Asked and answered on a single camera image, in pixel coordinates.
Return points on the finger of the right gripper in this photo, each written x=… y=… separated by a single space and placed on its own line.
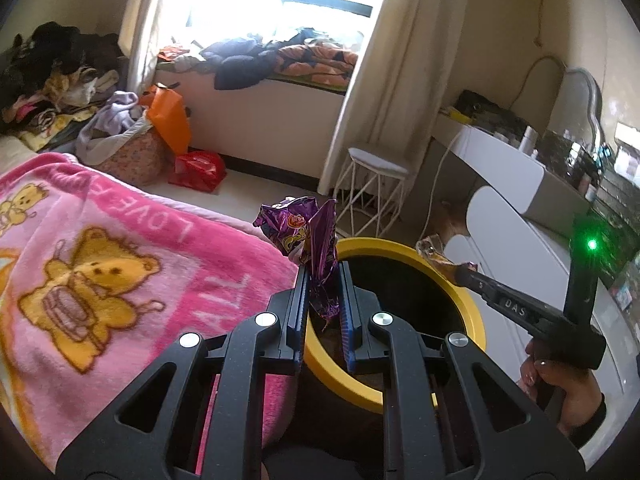
x=468 y=277

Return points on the purple candy wrapper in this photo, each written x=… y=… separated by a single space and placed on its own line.
x=304 y=231

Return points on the orange patterned blanket on sill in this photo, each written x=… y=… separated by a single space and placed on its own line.
x=316 y=65

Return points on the white scalloped dresser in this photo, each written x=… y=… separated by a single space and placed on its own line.
x=516 y=229

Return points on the white bottle on dresser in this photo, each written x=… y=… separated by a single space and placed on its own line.
x=528 y=141

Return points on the pink teddy bear blanket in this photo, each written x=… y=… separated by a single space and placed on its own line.
x=98 y=278

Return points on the cream curtain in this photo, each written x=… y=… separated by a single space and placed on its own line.
x=400 y=80
x=136 y=40

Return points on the person's right hand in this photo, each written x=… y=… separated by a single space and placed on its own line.
x=583 y=409

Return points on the black window frame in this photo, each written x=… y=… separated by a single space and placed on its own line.
x=349 y=6

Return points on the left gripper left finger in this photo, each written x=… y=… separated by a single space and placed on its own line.
x=196 y=411

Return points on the right cream curtain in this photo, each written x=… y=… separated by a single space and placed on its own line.
x=400 y=80

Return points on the lavender clothes on basket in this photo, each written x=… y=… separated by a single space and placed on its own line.
x=119 y=121

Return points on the dark jacket on sill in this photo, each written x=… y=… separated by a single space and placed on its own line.
x=238 y=63

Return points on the pile of clothes in corner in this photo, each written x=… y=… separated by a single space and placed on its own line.
x=54 y=81

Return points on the red shopping bag on floor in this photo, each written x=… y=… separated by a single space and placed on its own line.
x=198 y=170

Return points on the dark bag on dresser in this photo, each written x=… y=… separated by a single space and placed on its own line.
x=488 y=115

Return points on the floral fabric laundry basket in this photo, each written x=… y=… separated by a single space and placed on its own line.
x=139 y=162

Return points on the white wire frame stool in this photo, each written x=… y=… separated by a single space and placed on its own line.
x=370 y=191

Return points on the silver brown foil wrapper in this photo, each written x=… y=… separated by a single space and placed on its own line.
x=431 y=249

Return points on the left cream curtain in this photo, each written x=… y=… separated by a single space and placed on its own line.
x=136 y=40

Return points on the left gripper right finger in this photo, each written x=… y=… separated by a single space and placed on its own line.
x=449 y=411

